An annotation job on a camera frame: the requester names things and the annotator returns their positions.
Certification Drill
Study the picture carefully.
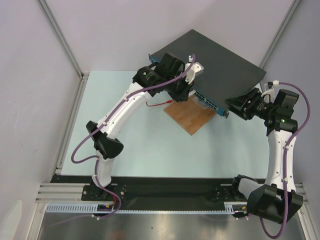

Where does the slotted cable duct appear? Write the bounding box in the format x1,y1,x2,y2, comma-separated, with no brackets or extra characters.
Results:
45,202,247,215

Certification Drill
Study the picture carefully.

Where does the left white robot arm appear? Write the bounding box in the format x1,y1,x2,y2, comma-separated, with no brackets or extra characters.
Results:
86,53,202,200

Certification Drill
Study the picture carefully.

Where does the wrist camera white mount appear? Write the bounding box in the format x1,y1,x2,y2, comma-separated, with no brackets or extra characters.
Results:
261,80,280,98
184,54,204,85

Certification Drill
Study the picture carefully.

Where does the right aluminium frame post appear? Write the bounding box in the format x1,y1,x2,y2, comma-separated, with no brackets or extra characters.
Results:
259,0,303,69

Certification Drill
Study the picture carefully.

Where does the red ethernet cable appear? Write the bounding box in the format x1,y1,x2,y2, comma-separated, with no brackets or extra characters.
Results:
145,99,173,108

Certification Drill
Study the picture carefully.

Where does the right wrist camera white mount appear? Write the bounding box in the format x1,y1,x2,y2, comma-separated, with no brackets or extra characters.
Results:
261,80,280,98

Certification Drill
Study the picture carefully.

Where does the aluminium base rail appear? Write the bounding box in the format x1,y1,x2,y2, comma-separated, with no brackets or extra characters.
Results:
35,183,85,203

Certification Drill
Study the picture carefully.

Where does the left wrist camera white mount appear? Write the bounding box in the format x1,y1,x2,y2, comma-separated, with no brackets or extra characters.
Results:
184,54,204,85

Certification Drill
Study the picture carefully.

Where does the aluminium frame post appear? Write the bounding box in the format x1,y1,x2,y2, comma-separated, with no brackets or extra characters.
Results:
259,0,303,69
34,0,89,81

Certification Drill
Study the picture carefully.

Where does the left aluminium frame post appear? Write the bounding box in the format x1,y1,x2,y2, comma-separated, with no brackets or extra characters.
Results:
34,0,89,81

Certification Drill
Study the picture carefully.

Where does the wooden board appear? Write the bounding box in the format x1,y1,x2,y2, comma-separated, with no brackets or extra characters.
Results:
164,96,217,136

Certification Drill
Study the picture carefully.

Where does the black network switch blue front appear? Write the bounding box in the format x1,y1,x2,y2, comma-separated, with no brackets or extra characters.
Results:
149,29,266,118

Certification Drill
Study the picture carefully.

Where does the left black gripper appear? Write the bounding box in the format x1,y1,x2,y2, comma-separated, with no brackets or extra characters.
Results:
164,70,194,103

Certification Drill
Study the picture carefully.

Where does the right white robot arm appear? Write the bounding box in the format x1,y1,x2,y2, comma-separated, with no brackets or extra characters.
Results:
225,88,303,224

